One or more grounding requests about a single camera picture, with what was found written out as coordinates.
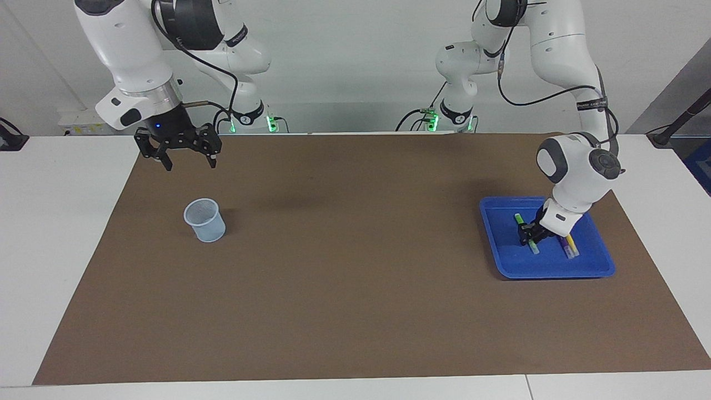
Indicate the blue plastic tray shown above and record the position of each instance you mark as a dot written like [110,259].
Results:
[502,250]

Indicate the blue box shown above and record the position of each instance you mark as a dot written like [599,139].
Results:
[701,166]

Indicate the green pen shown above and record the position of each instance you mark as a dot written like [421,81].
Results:
[519,218]

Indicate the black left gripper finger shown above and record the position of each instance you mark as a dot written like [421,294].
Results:
[526,232]
[540,239]

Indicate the black clamp mount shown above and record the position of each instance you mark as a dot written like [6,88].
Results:
[11,141]

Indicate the black stand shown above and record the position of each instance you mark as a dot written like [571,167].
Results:
[664,136]

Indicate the purple pen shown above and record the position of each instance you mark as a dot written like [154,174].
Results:
[565,248]

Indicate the translucent plastic cup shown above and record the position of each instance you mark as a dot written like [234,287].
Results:
[208,230]

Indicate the brown table mat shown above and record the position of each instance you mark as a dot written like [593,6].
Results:
[355,278]

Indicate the yellow pen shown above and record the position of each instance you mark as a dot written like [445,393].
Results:
[572,245]

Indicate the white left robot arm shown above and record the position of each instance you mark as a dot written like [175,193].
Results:
[577,172]

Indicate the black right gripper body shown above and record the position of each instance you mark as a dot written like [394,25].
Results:
[172,126]

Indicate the white power box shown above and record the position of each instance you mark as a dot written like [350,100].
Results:
[83,123]

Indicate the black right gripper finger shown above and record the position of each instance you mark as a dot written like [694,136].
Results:
[210,141]
[151,147]

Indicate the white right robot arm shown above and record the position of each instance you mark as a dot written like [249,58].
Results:
[128,50]

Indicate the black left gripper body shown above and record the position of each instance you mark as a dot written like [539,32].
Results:
[540,232]

